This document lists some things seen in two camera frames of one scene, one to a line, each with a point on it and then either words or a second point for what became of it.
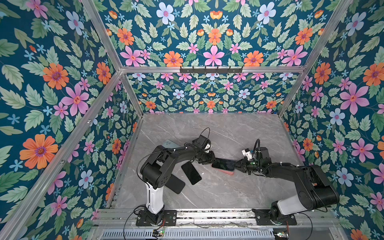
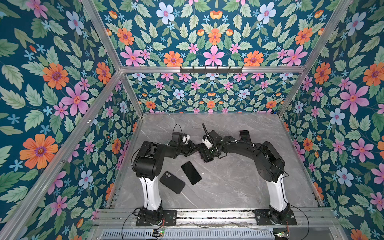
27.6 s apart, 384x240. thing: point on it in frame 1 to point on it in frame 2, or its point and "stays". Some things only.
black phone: x=191 y=173 stays
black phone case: x=175 y=184 stays
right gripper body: x=250 y=166 to x=212 y=151
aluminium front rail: x=103 y=218 stays
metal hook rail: x=211 y=70 stays
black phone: x=224 y=164 to x=245 y=135
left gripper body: x=206 y=158 to x=185 y=149
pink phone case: x=229 y=173 to x=244 y=135
